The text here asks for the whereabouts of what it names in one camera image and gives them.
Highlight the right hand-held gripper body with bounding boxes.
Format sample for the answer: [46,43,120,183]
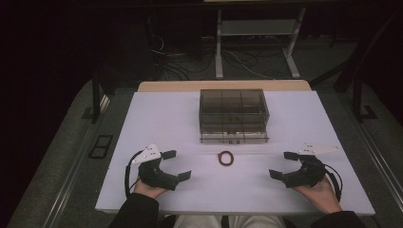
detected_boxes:
[280,142,342,189]

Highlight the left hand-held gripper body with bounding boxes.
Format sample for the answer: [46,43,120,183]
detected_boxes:
[131,143,181,192]

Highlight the brown ring bracelet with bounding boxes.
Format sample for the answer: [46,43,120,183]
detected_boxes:
[217,150,235,166]

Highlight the clear smoky drawer box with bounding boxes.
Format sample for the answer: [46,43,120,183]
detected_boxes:
[198,88,271,145]

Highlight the person's left hand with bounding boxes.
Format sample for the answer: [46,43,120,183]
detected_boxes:
[132,178,169,200]

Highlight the person's right hand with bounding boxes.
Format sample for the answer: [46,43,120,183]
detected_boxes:
[291,175,343,214]

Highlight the person's left leg light trousers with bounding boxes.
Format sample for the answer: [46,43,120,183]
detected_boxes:
[172,215,223,228]

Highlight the person's leg light trousers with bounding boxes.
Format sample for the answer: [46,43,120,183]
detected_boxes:
[228,215,287,228]
[172,215,223,228]

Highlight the person's right leg light trousers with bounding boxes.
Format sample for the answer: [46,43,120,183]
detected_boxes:
[228,215,287,228]

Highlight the black metal stand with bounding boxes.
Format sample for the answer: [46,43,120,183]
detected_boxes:
[82,66,110,124]
[351,76,379,124]

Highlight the white metal stand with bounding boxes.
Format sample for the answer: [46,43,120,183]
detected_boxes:
[214,8,307,80]

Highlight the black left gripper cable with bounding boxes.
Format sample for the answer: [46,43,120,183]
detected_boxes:
[124,150,144,200]

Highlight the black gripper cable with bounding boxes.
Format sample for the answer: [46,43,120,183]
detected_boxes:
[322,162,344,203]
[124,150,144,200]

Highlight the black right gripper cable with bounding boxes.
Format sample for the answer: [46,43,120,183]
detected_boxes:
[322,162,344,203]

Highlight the black floor socket frame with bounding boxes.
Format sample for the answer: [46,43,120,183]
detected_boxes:
[87,134,114,160]

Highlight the metal floor rail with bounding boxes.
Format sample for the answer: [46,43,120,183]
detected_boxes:
[337,94,403,203]
[42,94,112,228]

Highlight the bundle of floor cables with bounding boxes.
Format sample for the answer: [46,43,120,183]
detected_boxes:
[146,14,279,82]

